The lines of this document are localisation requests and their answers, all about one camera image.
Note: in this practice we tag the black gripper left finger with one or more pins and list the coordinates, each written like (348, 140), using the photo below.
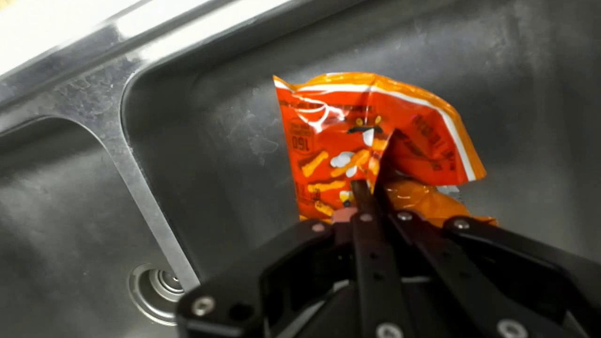
(369, 264)

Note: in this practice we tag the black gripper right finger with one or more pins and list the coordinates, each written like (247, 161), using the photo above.
(476, 275)

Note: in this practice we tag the orange snack packet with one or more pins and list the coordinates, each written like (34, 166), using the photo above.
(331, 132)

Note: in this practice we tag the stainless steel double sink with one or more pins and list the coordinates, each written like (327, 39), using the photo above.
(218, 157)

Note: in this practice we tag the round sink drain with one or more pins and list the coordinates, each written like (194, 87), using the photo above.
(156, 292)

